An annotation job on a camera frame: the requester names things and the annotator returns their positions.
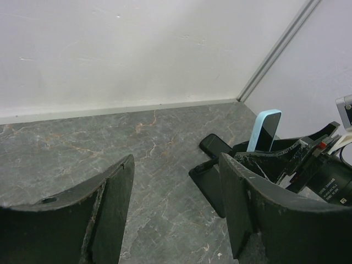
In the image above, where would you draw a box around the black folding phone stand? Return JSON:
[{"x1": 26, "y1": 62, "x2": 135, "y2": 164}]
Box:
[{"x1": 188, "y1": 140, "x2": 278, "y2": 219}]

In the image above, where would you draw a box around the blue case smartphone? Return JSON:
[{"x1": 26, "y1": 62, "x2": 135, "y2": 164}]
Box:
[{"x1": 246, "y1": 109, "x2": 282, "y2": 152}]

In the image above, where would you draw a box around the aluminium frame profile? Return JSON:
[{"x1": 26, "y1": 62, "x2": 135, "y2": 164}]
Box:
[{"x1": 236, "y1": 0, "x2": 321, "y2": 102}]

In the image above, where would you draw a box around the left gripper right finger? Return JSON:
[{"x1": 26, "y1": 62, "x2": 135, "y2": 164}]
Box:
[{"x1": 219, "y1": 154, "x2": 351, "y2": 263}]

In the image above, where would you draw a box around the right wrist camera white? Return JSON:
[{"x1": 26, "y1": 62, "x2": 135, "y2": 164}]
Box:
[{"x1": 328, "y1": 95, "x2": 351, "y2": 154}]

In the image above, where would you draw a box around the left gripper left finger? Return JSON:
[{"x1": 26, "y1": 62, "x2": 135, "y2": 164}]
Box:
[{"x1": 1, "y1": 155, "x2": 135, "y2": 263}]

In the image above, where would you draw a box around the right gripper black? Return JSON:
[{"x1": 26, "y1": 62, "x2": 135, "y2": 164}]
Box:
[{"x1": 233, "y1": 122, "x2": 351, "y2": 206}]

